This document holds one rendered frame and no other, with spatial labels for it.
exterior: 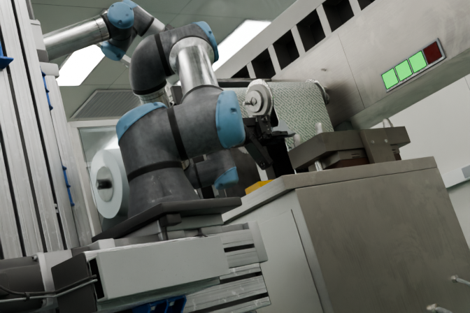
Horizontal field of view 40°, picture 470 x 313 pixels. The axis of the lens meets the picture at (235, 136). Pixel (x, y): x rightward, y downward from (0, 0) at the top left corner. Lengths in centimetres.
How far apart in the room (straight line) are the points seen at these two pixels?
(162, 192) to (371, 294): 72
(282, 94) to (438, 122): 286
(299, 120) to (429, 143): 288
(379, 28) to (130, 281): 150
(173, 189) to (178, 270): 26
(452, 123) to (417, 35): 275
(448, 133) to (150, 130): 376
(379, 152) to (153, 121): 92
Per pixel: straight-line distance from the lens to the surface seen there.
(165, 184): 129
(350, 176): 186
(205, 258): 111
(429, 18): 215
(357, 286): 176
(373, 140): 206
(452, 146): 490
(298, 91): 225
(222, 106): 132
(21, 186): 132
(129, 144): 133
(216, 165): 189
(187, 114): 132
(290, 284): 177
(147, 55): 170
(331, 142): 195
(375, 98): 227
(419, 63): 215
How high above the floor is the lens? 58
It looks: 15 degrees up
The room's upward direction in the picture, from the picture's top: 17 degrees counter-clockwise
